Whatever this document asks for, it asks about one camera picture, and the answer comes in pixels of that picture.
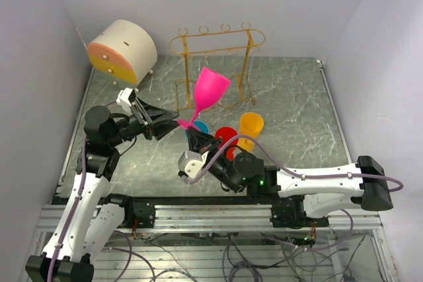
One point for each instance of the pink wine glass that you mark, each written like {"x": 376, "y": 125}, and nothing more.
{"x": 210, "y": 88}

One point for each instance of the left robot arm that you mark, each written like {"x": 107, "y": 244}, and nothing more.
{"x": 92, "y": 213}

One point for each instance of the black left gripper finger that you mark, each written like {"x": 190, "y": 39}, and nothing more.
{"x": 161, "y": 129}
{"x": 154, "y": 114}

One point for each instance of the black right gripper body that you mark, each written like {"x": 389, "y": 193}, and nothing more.
{"x": 219, "y": 170}

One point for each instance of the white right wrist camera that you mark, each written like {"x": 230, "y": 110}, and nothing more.
{"x": 190, "y": 164}

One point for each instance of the orange wine glass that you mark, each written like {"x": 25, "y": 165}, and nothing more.
{"x": 251, "y": 124}

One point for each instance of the round beige drawer cabinet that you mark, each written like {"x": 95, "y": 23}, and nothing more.
{"x": 124, "y": 52}

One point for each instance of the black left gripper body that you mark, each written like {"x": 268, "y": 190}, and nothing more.
{"x": 129, "y": 129}

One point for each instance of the gold wire wine glass rack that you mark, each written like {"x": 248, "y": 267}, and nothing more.
{"x": 227, "y": 50}

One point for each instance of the aluminium rail frame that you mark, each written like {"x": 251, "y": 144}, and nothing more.
{"x": 230, "y": 213}

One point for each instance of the blue wine glass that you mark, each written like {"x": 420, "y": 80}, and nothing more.
{"x": 203, "y": 127}

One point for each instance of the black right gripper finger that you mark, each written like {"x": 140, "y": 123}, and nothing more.
{"x": 205, "y": 142}
{"x": 195, "y": 142}

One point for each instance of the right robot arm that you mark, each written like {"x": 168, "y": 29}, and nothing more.
{"x": 297, "y": 196}

